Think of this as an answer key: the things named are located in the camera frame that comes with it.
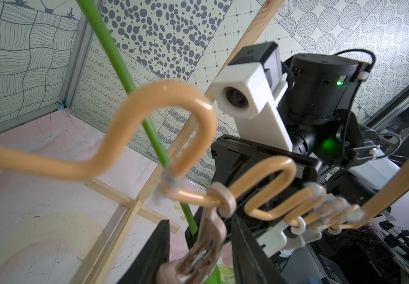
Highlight floral table mat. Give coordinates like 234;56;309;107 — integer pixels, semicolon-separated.
0;108;234;284

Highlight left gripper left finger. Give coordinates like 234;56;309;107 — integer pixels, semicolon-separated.
117;220;170;284

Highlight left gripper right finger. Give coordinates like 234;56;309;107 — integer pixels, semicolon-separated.
231;215;278;284

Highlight pink tulip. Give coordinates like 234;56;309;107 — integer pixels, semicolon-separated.
76;0;223;284

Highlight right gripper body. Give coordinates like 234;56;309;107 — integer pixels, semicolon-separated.
184;134;323;249

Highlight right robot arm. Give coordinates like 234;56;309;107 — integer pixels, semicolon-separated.
195;42;409;254

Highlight wooden clothes rack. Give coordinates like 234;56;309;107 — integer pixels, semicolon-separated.
78;1;284;284

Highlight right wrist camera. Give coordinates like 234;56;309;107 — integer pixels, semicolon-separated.
212;41;293;151

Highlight wooden wavy clothes hanger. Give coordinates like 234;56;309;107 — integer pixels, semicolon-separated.
0;80;409;229

